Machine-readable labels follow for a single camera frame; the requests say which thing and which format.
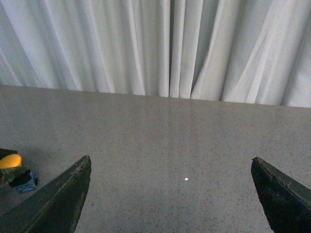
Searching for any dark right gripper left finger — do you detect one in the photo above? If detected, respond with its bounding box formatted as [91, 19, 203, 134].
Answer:
[0, 155, 91, 233]

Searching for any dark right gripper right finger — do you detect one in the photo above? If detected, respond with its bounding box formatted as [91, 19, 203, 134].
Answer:
[251, 157, 311, 233]

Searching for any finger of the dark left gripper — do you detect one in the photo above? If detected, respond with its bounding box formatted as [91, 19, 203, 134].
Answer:
[0, 166, 29, 184]

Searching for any yellow mushroom push button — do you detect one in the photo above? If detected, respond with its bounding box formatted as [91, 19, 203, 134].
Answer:
[0, 148, 38, 193]

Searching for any white pleated curtain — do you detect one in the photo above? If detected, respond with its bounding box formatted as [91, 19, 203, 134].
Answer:
[0, 0, 311, 107]

